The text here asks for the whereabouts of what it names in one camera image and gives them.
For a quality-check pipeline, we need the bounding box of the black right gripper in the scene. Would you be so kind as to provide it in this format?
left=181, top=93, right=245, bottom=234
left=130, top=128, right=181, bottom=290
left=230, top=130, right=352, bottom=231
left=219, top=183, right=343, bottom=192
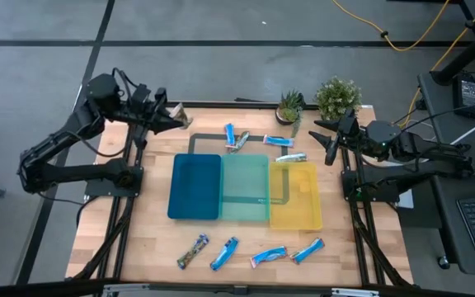
left=308, top=117, right=364, bottom=152

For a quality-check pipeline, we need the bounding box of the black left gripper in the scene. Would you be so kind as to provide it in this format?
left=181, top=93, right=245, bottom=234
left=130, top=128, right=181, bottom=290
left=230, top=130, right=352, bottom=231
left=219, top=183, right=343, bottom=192
left=129, top=101, right=185, bottom=136

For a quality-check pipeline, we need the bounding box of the dark multicolour granola bar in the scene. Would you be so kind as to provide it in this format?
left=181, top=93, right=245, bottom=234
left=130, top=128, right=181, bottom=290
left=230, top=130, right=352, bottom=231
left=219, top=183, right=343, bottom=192
left=176, top=233, right=210, bottom=271

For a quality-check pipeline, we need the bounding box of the blue white granola bar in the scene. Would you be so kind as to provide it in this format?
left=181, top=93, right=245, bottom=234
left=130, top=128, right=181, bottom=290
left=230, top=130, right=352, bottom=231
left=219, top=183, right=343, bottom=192
left=209, top=236, right=240, bottom=272

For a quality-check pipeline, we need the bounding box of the silver green granola bar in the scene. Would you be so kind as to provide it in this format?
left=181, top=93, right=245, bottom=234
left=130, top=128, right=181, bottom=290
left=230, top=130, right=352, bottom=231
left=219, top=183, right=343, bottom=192
left=275, top=152, right=308, bottom=163

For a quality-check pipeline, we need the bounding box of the bushy flowering plant in pot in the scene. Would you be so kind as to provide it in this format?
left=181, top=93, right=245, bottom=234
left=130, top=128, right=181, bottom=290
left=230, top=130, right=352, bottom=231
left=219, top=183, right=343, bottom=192
left=313, top=75, right=363, bottom=125

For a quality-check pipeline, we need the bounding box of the succulent plant in dark pot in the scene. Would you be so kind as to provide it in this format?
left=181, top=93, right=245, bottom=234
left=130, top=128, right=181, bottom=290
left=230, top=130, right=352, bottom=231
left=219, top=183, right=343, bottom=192
left=275, top=88, right=307, bottom=139

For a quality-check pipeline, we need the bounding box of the yellow plastic bin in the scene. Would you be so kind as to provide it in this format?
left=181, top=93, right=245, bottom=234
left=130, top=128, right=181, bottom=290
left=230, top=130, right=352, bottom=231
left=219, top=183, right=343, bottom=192
left=268, top=161, right=323, bottom=231

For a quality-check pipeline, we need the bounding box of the dark blue plastic bin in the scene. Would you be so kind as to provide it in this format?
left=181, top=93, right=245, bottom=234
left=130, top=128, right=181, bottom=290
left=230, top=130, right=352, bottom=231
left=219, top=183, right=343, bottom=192
left=167, top=153, right=223, bottom=220

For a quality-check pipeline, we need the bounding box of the teal plastic bin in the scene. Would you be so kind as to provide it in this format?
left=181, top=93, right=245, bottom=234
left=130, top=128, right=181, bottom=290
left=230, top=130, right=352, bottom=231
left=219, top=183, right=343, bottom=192
left=219, top=153, right=271, bottom=223

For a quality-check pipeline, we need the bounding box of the black desk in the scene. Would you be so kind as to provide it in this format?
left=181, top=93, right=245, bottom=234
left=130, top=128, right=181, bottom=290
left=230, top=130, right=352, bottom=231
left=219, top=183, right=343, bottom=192
left=416, top=72, right=475, bottom=276

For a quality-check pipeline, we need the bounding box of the black power adapter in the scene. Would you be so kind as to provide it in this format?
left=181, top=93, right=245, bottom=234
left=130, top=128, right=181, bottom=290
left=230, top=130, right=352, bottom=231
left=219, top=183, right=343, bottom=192
left=453, top=73, right=475, bottom=120

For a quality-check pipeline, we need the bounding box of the black desk leg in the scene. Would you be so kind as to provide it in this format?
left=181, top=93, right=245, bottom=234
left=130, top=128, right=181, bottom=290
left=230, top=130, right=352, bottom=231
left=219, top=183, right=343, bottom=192
left=429, top=16, right=475, bottom=86

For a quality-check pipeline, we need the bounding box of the black crossbar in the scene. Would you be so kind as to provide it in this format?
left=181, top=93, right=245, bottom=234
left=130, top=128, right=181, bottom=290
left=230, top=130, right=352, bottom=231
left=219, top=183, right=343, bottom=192
left=0, top=279, right=475, bottom=297

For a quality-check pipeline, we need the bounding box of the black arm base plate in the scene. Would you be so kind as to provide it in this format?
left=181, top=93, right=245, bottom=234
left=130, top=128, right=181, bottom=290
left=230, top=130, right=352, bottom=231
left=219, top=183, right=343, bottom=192
left=341, top=168, right=402, bottom=204
left=83, top=164, right=144, bottom=198

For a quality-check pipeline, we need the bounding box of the yellow extension cable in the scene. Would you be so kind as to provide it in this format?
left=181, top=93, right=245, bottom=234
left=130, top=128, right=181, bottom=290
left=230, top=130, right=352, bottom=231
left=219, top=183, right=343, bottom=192
left=331, top=0, right=452, bottom=53
left=397, top=0, right=475, bottom=128

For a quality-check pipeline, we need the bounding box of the black aluminium table frame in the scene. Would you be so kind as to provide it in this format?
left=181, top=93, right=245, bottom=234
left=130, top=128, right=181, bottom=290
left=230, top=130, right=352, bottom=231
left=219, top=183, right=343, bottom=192
left=66, top=98, right=414, bottom=290

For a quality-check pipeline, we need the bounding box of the black desk cable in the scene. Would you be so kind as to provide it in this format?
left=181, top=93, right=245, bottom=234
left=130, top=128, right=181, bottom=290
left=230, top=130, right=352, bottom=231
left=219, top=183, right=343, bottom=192
left=392, top=98, right=475, bottom=127

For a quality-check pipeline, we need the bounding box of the white metal bracket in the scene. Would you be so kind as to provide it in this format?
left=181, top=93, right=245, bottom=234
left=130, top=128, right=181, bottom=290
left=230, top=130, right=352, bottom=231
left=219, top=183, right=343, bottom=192
left=101, top=283, right=152, bottom=297
left=331, top=287, right=381, bottom=297

